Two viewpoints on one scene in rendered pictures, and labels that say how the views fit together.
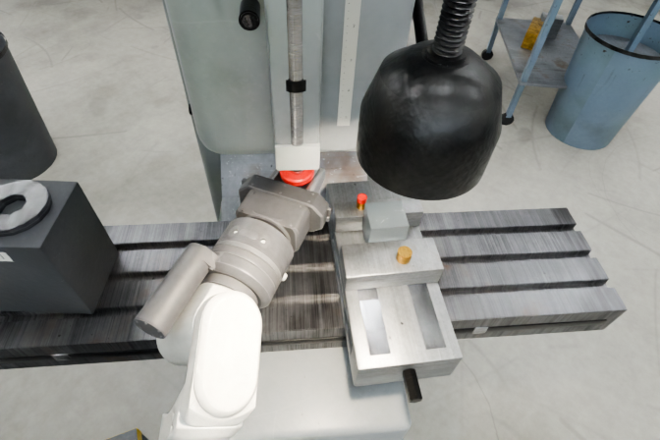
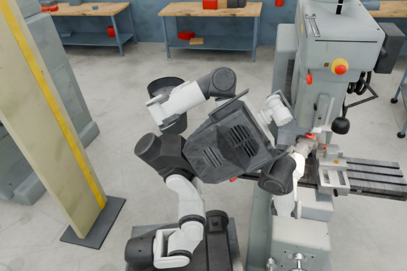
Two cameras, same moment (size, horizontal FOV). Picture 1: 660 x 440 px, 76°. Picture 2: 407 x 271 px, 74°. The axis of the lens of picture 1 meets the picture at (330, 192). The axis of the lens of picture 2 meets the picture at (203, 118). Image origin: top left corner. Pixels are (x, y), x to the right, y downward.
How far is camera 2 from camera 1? 1.09 m
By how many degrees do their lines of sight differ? 20
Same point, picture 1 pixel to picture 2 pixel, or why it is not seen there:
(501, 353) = (382, 241)
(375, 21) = (334, 109)
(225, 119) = (303, 121)
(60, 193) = not seen: hidden behind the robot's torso
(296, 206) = (310, 142)
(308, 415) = (304, 201)
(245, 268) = (301, 151)
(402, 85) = (337, 121)
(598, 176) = not seen: outside the picture
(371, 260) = (326, 161)
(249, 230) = (301, 144)
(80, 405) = not seen: hidden behind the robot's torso
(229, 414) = (299, 173)
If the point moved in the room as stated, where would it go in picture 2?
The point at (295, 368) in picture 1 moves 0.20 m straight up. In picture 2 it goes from (300, 190) to (305, 169)
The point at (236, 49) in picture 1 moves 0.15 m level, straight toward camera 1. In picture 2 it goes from (309, 111) to (316, 130)
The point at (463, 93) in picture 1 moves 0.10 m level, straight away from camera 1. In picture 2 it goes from (344, 123) to (351, 111)
